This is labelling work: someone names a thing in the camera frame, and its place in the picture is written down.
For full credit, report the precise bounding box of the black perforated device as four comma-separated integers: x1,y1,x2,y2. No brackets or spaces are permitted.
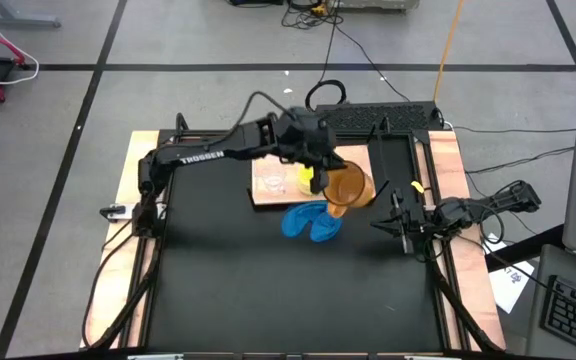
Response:
315,101,445,133

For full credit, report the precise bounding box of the black aluminium table frame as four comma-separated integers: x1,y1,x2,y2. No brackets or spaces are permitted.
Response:
80,112,507,360

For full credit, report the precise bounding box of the blue cloth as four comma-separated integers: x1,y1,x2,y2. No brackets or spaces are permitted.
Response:
281,200,344,244

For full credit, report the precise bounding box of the grey metal table leg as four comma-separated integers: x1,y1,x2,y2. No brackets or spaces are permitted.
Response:
0,0,63,29

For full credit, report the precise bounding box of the thin black cable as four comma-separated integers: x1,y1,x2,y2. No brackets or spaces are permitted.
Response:
465,146,576,176
447,123,576,136

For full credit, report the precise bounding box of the clear plastic mug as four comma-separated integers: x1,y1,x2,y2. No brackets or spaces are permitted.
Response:
261,171,288,196

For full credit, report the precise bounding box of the white floor cable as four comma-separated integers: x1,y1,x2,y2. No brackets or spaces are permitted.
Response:
0,0,41,86

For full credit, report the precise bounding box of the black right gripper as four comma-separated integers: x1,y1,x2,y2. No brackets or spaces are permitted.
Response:
369,188,442,255

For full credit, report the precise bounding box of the pale yellow plastic mug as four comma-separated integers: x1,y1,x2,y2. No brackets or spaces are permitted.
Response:
296,166,319,197

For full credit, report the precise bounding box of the white paper sheet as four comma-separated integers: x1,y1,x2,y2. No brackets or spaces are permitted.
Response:
481,232,537,315

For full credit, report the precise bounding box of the coiled black cable loop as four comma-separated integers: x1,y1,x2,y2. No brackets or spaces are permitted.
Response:
304,78,348,113

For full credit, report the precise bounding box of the wooden shelf with black frame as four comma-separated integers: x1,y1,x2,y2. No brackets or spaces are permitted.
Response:
247,117,392,211

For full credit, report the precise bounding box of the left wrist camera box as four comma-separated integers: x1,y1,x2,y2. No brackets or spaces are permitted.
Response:
290,106,330,139

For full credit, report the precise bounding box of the silver bracket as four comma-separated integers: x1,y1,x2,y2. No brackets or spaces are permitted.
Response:
99,202,137,222

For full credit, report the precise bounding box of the grey equipment case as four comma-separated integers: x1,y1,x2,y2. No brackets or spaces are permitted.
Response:
337,0,419,12

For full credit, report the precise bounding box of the orange enamel mug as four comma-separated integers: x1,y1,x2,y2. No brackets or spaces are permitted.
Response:
321,160,377,220

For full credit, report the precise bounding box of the black cable bundle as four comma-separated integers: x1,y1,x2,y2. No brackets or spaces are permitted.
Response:
280,0,344,30

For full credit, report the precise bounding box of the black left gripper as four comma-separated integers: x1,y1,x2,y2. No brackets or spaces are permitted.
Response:
280,132,352,198

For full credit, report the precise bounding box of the long black floor cable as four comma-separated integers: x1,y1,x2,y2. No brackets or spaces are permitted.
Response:
335,24,413,104

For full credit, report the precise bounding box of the yellow hanging cable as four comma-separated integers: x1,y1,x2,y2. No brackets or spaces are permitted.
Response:
431,0,466,104

